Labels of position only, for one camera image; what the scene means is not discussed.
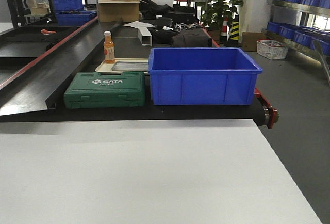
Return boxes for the grey metal tray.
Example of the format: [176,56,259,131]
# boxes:
[111,61,149,72]

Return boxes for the beige plastic tray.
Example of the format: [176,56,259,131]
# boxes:
[95,58,148,74]

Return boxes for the large blue plastic bin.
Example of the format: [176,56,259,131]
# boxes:
[148,47,262,105]

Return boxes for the black bag on conveyor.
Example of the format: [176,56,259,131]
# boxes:
[148,27,179,44]

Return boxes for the grey square metal tube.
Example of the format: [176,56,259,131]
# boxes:
[138,27,153,46]

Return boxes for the dark folded cloth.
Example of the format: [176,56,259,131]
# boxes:
[171,33,212,47]

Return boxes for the orange juice bottle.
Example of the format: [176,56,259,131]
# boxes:
[103,31,116,63]

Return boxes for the green SATA tool case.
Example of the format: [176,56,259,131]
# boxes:
[63,71,145,109]

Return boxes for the red white traffic cone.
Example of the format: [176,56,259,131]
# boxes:
[219,17,228,44]

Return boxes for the yellow black traffic cone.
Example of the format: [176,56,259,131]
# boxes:
[224,14,239,47]

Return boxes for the brown cardboard box floor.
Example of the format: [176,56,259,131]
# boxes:
[242,32,266,52]

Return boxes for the large cardboard box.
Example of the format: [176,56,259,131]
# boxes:
[97,0,140,23]

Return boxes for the white plastic basket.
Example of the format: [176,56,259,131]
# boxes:
[257,40,288,60]

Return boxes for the green potted plant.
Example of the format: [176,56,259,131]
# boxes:
[201,0,243,30]

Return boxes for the blue crate lower far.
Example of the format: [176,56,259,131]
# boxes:
[55,11,96,26]

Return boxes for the blue crate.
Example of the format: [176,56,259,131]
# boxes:
[52,0,84,12]
[55,11,96,26]

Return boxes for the blue crate upper far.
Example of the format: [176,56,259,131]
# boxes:
[52,0,84,12]

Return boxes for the metal shelf rack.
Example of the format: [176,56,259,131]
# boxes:
[263,0,329,80]

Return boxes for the red conveyor end bracket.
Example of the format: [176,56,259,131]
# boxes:
[254,88,279,129]

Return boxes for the orange handled tool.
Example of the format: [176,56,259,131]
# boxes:
[41,29,56,35]

